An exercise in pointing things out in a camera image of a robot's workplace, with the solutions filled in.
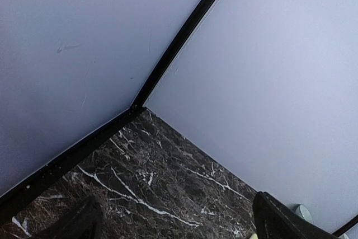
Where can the small celadon bowl at back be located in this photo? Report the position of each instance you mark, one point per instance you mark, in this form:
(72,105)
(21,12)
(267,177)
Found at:
(302,212)

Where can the black enclosure corner post left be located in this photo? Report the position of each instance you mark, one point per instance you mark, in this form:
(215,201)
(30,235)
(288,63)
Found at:
(20,196)

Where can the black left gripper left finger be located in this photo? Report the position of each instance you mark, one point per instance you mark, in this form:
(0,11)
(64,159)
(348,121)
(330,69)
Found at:
(85,220)

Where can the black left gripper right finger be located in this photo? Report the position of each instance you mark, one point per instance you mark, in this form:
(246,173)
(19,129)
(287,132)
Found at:
(275,220)

